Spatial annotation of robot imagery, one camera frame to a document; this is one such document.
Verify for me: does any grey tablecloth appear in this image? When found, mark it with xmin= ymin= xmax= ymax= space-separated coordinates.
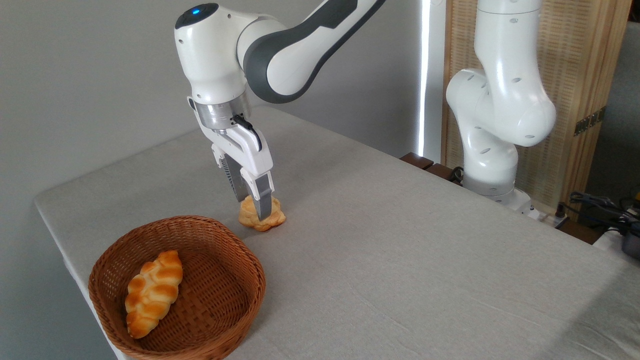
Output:
xmin=34 ymin=105 xmax=640 ymax=360

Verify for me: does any dark metal screen hinge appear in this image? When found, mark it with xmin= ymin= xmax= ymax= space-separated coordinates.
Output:
xmin=573 ymin=105 xmax=608 ymax=137

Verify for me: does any black cable bundle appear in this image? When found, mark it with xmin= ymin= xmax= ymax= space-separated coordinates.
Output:
xmin=556 ymin=191 xmax=640 ymax=237

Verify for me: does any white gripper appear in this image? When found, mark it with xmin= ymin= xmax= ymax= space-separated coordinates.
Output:
xmin=187 ymin=97 xmax=275 ymax=222

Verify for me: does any dark brown wooden block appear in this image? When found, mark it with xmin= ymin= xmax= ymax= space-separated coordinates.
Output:
xmin=399 ymin=152 xmax=435 ymax=171
xmin=425 ymin=163 xmax=464 ymax=186

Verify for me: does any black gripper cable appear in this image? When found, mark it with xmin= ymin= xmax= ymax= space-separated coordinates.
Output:
xmin=230 ymin=114 xmax=263 ymax=153

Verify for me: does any braided bread loaf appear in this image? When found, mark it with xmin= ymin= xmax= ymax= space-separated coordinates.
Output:
xmin=124 ymin=250 xmax=184 ymax=340

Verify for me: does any white power strip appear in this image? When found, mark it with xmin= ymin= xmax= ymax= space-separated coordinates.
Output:
xmin=529 ymin=206 xmax=569 ymax=227

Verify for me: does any brown wicker basket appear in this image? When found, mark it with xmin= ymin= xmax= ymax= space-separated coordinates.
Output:
xmin=88 ymin=215 xmax=267 ymax=360

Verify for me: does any round bread bun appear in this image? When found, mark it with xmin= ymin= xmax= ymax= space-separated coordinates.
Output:
xmin=238 ymin=195 xmax=287 ymax=232

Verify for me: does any grey device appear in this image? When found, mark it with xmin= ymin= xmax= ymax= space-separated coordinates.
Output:
xmin=621 ymin=231 xmax=640 ymax=260

